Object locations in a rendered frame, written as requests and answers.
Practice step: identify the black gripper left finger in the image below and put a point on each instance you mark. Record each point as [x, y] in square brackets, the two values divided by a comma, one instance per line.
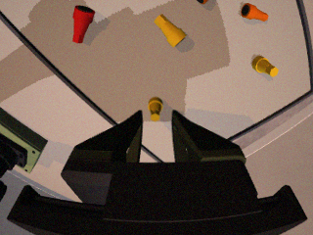
[113, 143]

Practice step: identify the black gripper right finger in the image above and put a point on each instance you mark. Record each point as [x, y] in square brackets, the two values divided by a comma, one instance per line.
[202, 144]

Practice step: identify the yellow wire connector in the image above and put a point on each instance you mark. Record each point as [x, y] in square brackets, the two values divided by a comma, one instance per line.
[261, 64]
[173, 34]
[155, 106]

